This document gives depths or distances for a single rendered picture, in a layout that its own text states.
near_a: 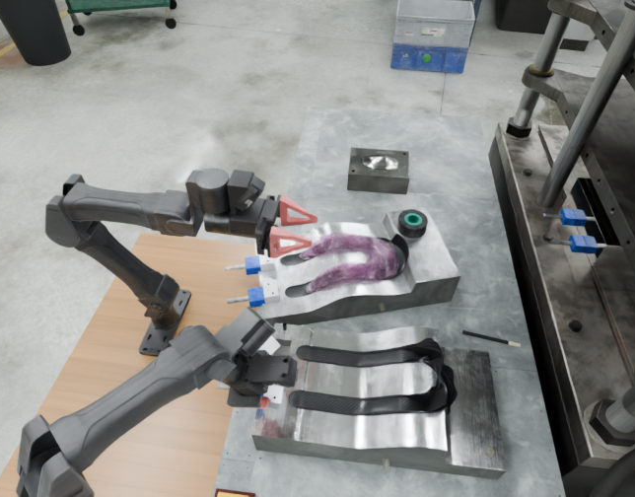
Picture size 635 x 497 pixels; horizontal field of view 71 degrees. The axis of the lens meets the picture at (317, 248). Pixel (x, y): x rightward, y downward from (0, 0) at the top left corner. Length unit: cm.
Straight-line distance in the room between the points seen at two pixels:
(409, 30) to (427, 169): 244
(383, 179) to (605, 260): 66
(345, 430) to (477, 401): 30
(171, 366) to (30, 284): 203
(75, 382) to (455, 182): 127
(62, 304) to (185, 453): 156
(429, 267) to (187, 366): 70
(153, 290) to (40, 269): 167
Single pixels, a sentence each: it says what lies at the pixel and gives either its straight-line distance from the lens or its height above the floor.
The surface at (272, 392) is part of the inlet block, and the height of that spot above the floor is 94.
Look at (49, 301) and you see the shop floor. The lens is 255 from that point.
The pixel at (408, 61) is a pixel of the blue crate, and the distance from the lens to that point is 409.
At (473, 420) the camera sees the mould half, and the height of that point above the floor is 86.
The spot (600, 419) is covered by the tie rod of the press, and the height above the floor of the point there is 83.
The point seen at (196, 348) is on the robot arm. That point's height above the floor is 120.
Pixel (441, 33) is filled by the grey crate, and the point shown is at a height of 32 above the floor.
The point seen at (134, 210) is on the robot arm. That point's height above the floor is 122.
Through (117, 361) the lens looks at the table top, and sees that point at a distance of 123.
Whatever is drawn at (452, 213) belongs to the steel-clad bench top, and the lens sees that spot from 150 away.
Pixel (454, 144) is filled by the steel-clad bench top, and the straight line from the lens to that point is 181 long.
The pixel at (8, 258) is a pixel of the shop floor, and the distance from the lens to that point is 287.
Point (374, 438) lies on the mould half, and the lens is 95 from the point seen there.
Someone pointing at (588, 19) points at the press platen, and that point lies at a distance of 170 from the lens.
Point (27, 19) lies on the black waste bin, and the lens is 456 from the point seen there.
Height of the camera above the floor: 179
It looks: 48 degrees down
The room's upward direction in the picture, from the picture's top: straight up
